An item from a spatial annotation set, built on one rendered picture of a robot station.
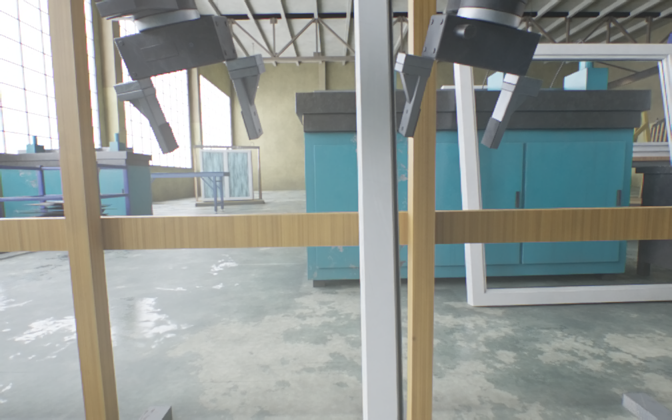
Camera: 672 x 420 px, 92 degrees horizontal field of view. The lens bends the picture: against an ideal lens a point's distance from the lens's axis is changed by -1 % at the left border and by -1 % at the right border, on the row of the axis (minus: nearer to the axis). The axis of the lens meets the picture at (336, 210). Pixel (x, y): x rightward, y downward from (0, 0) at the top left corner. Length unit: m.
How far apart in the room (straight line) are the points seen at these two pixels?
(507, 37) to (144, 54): 0.44
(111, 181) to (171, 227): 5.69
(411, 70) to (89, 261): 0.70
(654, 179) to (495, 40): 2.57
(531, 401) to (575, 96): 1.78
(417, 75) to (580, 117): 2.10
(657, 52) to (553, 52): 0.62
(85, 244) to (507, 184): 2.09
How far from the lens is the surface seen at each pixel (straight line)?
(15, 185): 7.46
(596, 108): 2.57
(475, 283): 1.94
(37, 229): 0.95
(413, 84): 0.47
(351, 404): 1.18
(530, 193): 2.37
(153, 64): 0.50
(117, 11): 0.43
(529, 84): 0.54
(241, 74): 0.46
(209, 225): 0.75
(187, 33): 0.47
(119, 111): 11.87
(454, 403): 1.23
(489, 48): 0.49
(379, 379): 0.53
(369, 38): 0.55
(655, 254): 3.00
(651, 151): 4.90
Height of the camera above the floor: 0.69
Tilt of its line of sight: 5 degrees down
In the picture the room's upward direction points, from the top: 1 degrees counter-clockwise
